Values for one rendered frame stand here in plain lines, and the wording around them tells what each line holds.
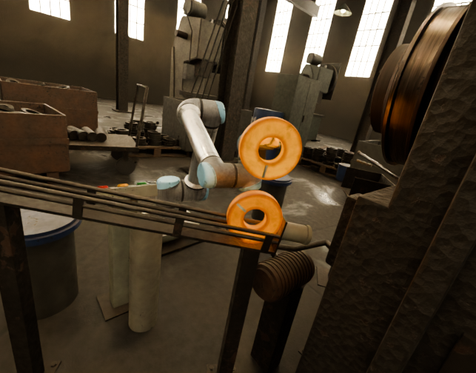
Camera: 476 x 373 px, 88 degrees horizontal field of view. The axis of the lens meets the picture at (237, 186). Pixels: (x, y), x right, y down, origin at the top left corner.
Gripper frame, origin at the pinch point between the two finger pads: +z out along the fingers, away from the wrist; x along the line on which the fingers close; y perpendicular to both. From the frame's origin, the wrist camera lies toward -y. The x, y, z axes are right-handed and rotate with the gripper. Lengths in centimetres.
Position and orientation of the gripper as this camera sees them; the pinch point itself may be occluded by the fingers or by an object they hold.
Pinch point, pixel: (271, 141)
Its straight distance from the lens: 63.0
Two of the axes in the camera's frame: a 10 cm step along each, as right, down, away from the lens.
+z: 1.3, 0.9, -9.9
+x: 9.8, 1.3, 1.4
